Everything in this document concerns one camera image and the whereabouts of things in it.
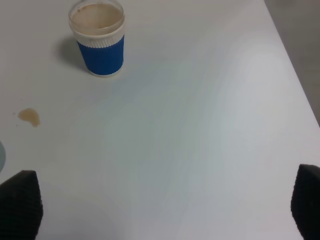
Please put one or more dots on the blue sleeved paper cup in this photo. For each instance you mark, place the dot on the blue sleeved paper cup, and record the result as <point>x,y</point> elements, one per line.
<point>98,27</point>

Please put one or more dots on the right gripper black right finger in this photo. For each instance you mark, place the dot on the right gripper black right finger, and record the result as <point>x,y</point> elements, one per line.
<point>305,201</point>

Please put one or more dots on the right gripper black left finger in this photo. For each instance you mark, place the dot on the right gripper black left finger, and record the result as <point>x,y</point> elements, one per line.
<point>21,207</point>

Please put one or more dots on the brown beverage spill puddle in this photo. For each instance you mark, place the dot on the brown beverage spill puddle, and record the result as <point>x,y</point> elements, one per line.
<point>30,115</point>

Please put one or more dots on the teal plastic cup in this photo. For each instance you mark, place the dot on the teal plastic cup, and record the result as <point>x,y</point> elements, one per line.
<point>2,156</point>

